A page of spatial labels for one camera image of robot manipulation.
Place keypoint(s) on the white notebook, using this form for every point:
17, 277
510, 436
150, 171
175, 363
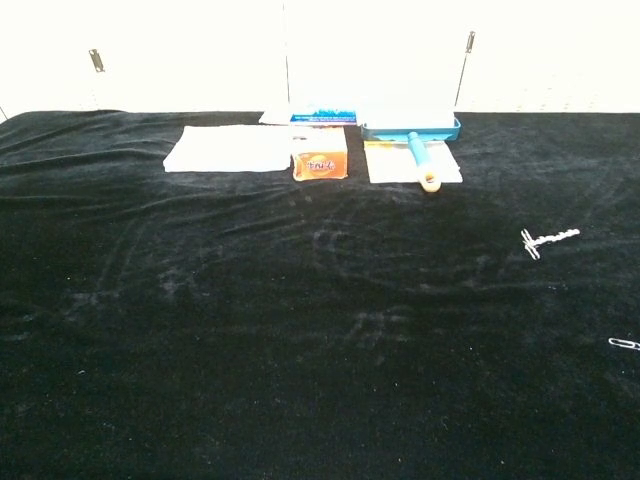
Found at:
225, 149

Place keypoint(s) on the black velvet tablecloth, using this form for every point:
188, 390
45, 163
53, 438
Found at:
300, 325

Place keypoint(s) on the teal lint roller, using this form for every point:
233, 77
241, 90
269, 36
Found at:
419, 152

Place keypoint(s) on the black screen hinge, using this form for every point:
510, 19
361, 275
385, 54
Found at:
96, 60
470, 42

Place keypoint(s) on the orange carton box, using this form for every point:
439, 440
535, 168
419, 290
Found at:
320, 165

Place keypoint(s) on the beige notepad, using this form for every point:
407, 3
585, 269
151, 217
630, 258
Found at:
390, 165

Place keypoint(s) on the blue white toothpaste tube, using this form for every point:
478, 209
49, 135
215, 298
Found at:
325, 118

